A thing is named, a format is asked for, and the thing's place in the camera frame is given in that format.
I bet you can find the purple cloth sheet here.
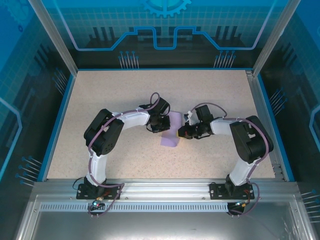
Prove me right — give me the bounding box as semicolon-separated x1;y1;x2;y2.
159;111;182;148

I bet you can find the right power connector with LED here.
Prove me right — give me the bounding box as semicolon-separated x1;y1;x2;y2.
231;199;251;210

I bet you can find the power connector with led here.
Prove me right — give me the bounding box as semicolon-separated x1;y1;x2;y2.
231;199;251;210
91;196;105;209

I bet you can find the metal tray surface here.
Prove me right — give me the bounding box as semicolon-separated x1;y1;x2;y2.
14;194;316;240

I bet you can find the left power connector with LED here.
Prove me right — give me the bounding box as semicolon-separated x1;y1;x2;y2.
91;196;105;209

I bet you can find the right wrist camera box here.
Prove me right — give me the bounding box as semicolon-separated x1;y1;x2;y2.
184;111;195;126

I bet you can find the aluminium mounting rail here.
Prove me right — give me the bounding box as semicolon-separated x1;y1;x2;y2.
32;178;300;201

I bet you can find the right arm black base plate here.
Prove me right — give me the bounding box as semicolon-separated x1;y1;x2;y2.
209;181;255;200

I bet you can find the aluminium side rail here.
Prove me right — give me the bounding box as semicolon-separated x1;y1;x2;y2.
246;69;286;181

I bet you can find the slotted cable duct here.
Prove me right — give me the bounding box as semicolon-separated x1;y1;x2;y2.
39;202;230;213

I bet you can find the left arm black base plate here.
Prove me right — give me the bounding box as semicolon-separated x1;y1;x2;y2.
76;183;123;200

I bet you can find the aluminium frame post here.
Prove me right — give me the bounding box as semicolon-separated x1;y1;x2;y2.
27;0;79;76
251;0;302;77

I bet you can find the blue table border frame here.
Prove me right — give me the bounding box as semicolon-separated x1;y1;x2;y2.
36;67;296;183

